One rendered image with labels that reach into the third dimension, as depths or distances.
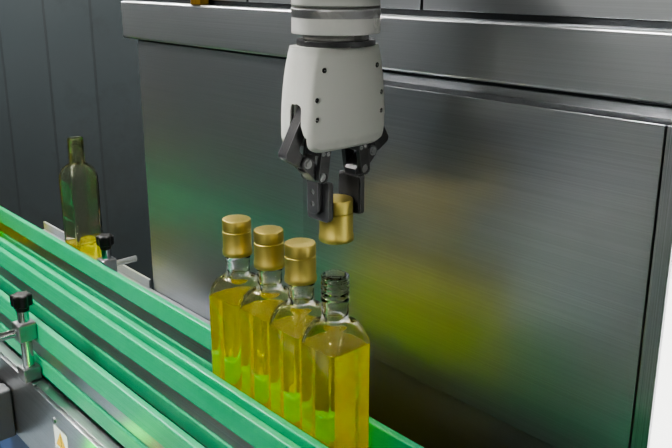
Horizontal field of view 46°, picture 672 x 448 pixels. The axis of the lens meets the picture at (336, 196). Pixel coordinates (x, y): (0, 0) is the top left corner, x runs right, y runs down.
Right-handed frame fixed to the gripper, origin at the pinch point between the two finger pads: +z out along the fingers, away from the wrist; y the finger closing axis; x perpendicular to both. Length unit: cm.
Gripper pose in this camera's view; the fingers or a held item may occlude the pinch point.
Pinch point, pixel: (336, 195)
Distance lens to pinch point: 79.4
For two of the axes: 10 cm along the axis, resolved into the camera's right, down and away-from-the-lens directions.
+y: -7.4, 1.8, -6.4
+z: 0.0, 9.6, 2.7
